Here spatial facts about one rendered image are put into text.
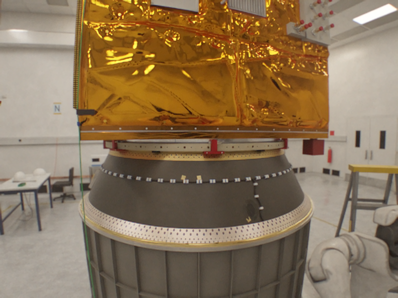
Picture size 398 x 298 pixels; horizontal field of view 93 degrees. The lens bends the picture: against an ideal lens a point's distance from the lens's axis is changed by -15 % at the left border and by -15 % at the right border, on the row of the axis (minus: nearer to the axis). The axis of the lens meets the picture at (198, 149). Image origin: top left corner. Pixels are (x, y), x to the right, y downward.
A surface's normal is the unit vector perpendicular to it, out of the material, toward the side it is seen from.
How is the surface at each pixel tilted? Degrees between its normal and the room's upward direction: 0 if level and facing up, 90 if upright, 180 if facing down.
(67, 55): 90
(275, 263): 90
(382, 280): 117
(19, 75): 90
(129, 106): 93
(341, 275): 63
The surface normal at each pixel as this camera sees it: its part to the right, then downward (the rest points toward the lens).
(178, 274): -0.09, 0.07
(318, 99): 0.32, 0.07
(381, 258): -0.74, 0.00
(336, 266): 0.09, -0.55
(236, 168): 0.26, -0.40
